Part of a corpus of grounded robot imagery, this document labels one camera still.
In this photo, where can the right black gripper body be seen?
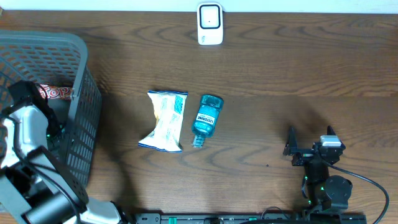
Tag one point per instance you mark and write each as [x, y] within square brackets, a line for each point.
[303, 155]

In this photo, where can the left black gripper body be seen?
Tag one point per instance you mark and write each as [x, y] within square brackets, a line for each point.
[53, 134]

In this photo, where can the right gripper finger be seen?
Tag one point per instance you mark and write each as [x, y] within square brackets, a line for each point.
[330, 131]
[291, 146]

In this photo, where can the teal mouthwash bottle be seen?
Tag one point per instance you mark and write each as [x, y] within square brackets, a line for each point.
[204, 124]

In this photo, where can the cream snack bag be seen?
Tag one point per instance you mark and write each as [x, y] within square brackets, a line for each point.
[169, 108]

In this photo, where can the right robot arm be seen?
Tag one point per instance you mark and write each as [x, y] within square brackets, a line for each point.
[326, 193]

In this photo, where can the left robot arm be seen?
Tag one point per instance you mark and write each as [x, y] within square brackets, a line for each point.
[35, 186]

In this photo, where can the white barcode scanner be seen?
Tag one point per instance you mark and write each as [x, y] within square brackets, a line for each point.
[210, 23]

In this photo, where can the red Top candy bar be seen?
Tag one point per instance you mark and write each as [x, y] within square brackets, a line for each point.
[51, 92]

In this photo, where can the grey plastic basket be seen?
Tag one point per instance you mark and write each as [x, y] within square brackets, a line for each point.
[57, 59]

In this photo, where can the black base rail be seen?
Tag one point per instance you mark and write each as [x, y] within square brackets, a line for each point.
[156, 218]

